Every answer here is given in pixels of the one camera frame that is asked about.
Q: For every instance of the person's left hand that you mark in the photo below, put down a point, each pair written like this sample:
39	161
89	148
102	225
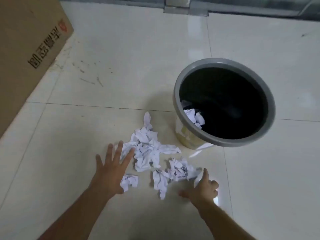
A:
110	177

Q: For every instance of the person's right hand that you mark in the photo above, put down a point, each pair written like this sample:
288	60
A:
202	193

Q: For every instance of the person's left little finger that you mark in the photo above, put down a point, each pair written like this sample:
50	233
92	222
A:
99	163

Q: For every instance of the person's left thumb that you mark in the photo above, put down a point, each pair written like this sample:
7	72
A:
121	187

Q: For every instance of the person's right thumb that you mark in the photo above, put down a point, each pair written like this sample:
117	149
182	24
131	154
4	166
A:
185	193

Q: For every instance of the person's left middle finger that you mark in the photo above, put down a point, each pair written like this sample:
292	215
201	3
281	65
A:
119	152

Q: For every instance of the person's right forearm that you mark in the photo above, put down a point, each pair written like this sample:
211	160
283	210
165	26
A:
225	222

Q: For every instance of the person's left forearm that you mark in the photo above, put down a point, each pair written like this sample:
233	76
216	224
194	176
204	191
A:
75	217

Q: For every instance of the pile of crumpled white papers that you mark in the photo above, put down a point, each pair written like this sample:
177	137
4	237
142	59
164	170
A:
147	147

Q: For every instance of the crumpled white paper ball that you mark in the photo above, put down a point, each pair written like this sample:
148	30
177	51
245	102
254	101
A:
190	114
200	119

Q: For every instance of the black bin liner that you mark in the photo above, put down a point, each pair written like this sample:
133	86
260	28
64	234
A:
230	102

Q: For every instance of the grey rimmed waste bin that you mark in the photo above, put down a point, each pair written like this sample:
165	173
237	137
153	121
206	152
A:
271	114

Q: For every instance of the brown cardboard box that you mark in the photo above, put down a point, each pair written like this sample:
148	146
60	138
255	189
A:
22	52

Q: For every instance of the metal floor hinge plate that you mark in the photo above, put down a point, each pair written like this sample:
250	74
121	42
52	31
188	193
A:
176	4

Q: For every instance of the dark door bottom rail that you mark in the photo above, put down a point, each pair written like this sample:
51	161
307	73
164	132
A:
262	12

